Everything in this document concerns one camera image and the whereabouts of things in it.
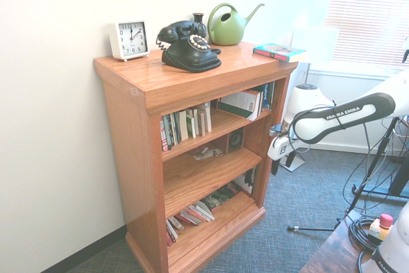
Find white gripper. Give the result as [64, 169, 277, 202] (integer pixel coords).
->
[267, 134, 297, 176]

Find teal and red paperback book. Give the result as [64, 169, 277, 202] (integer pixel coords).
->
[252, 42, 307, 63]

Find black white cover book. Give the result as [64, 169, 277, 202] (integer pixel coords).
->
[233, 164, 258, 198]

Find small wooden box speaker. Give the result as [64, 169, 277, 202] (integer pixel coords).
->
[227, 127, 246, 155]

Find blue Thailand guide book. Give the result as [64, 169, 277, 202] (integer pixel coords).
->
[260, 81, 271, 113]

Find dark green tall book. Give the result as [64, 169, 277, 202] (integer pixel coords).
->
[268, 81, 276, 111]

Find green photo cover book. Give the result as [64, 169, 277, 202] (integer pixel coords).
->
[199, 182, 243, 212]

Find white barcode back cover book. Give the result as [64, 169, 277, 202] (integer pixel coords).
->
[217, 90, 263, 121]

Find loose paper cards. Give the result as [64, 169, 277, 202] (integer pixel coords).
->
[191, 146, 223, 160]

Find cream page edge book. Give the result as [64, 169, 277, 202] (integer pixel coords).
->
[193, 108, 201, 137]
[178, 109, 190, 142]
[197, 105, 207, 136]
[201, 102, 213, 133]

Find row of shelved books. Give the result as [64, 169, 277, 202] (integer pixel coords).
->
[194, 200, 215, 220]

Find green cover paperback book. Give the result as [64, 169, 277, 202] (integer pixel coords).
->
[186, 109, 197, 139]

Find white cover paperback book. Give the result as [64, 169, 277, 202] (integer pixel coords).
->
[185, 205, 212, 224]

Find dark red cover book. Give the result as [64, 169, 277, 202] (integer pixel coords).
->
[174, 210, 205, 226]

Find green spine book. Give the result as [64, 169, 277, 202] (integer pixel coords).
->
[166, 113, 176, 148]
[172, 111, 182, 144]

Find yellow red emergency stop button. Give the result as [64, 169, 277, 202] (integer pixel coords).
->
[369, 214, 394, 242]

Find black tripod stand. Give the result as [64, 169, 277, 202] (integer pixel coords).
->
[287, 116, 409, 232]

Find red white spine book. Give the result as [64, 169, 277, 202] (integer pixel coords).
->
[159, 115, 171, 152]

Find white shade floor lamp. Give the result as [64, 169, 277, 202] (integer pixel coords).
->
[281, 26, 339, 172]

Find thin grey edge paperback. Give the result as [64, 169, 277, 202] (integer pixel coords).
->
[165, 221, 178, 247]

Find black rotary style telephone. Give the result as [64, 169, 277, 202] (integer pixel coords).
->
[155, 20, 222, 74]

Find green plastic watering can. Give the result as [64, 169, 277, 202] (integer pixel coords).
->
[207, 3, 265, 46]

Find wooden bookshelf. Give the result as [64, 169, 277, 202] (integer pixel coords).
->
[93, 41, 300, 273]

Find dark narrow neck vase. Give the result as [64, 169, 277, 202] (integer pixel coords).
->
[192, 12, 207, 36]

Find white window blinds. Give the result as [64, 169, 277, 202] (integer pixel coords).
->
[322, 0, 409, 71]

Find white square alarm clock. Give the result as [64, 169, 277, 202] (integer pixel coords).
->
[107, 19, 151, 63]

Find coiled black cable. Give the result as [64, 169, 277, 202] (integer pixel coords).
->
[348, 215, 384, 252]

